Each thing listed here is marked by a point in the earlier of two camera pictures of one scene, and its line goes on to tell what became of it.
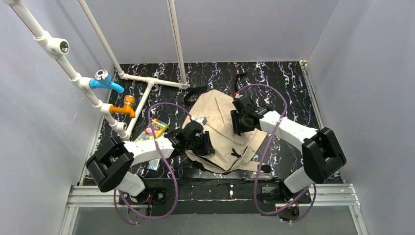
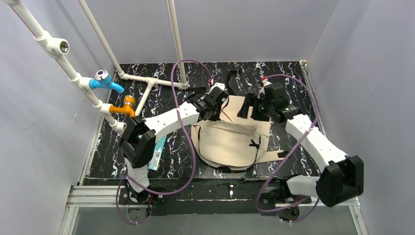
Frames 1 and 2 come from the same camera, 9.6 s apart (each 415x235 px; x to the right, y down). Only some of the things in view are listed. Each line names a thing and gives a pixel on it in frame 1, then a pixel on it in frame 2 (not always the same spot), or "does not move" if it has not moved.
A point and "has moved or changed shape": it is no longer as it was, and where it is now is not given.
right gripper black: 235,122 → 252,107
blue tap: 103,79 does not move
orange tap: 127,108 does not move
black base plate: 214,196 does not move
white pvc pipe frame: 57,47 does not move
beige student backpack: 233,151 has moved or changed shape
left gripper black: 208,144 → 207,108
